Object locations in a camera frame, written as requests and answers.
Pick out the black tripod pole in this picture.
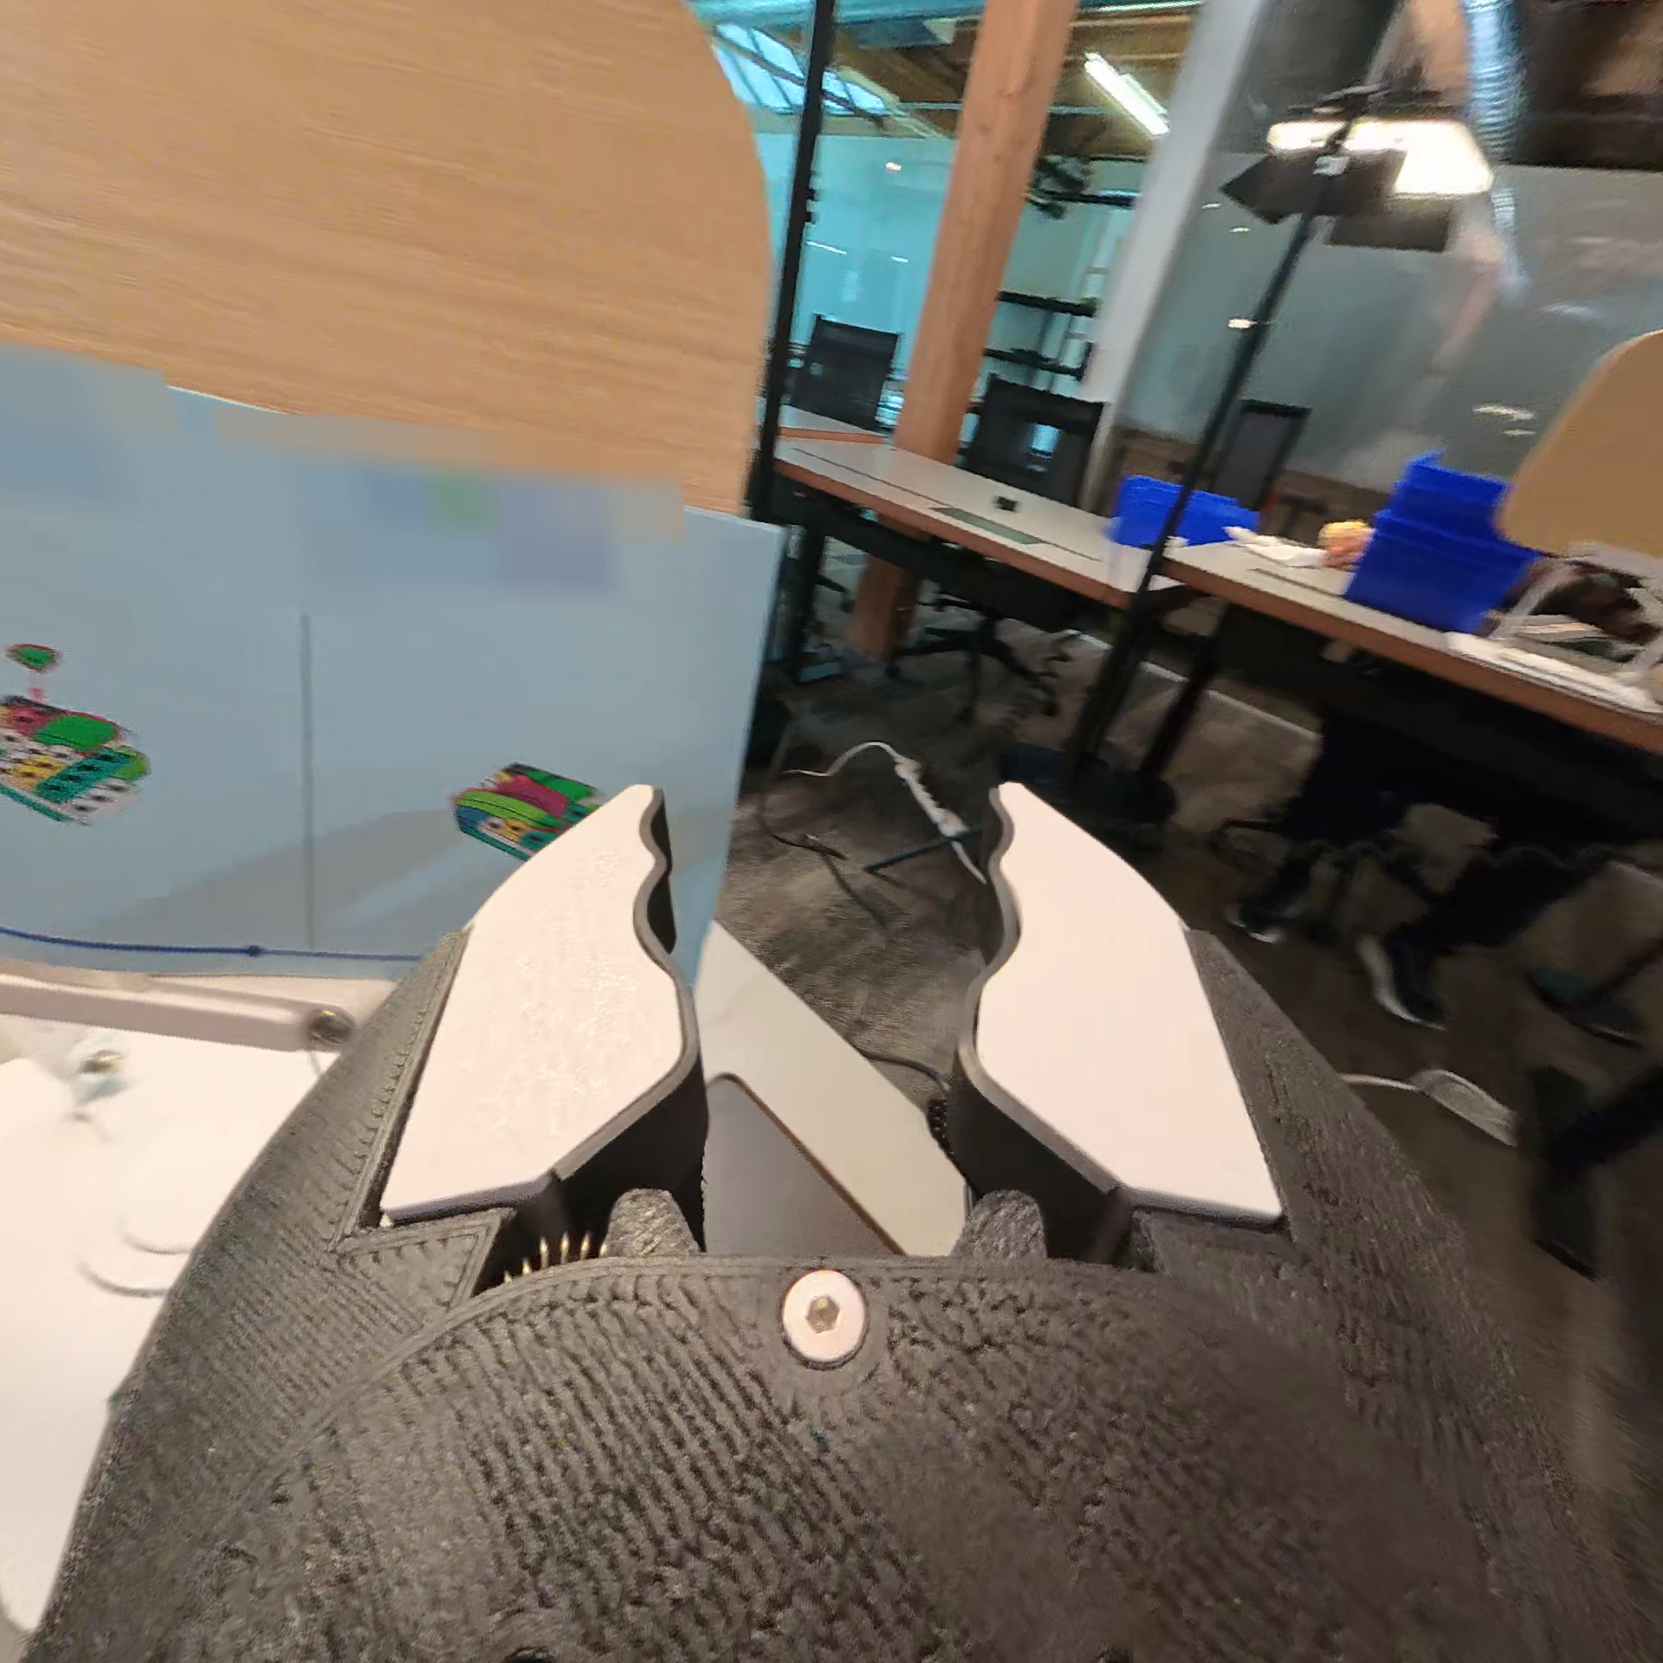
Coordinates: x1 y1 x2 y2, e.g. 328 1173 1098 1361
742 0 841 522

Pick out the wooden desk divider panel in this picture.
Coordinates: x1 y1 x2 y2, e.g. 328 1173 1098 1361
0 0 776 514

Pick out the blue plastic bin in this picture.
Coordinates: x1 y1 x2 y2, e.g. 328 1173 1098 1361
1112 476 1265 551

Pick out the black office chair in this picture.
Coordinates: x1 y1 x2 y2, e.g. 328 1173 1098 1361
788 316 902 431
964 375 1108 512

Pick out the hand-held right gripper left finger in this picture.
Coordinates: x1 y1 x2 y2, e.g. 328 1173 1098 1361
378 785 708 1228

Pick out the white desk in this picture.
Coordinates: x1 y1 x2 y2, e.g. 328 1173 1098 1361
0 921 970 1642

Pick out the black light stand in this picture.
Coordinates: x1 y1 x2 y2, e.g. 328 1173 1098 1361
1073 118 1366 821

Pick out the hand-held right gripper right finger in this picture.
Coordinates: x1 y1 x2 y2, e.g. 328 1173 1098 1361
950 783 1288 1232

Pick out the stack of blue plastic bins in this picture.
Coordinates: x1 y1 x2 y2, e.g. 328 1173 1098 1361
1346 452 1548 636

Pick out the rounded wooden divider panel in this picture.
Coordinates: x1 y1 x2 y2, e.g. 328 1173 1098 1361
1496 332 1663 563

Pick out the long wooden-edged office table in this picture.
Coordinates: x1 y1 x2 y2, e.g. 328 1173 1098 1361
774 407 1663 834

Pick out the studio light panel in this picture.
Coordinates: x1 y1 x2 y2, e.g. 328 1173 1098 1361
1221 110 1498 254

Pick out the light blue backdrop board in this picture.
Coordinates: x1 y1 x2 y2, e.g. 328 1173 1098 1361
0 349 786 979

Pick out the wooden pillar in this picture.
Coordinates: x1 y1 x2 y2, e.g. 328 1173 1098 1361
847 0 1081 662

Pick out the white power strip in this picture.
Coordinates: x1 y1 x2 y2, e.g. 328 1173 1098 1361
893 759 968 840

